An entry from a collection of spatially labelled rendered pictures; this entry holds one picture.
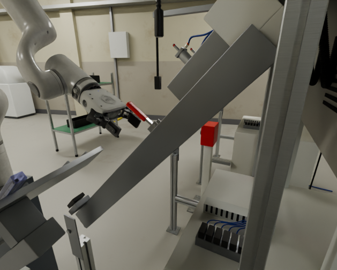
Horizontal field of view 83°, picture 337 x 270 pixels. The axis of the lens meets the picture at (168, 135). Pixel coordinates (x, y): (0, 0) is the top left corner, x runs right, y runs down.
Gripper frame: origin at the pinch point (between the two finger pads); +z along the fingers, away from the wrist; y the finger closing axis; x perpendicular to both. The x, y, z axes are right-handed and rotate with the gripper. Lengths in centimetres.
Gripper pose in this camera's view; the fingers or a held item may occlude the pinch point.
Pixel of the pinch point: (127, 126)
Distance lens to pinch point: 56.5
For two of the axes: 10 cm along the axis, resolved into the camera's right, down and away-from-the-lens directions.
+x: -4.8, 7.1, 5.1
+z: 7.5, 6.3, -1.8
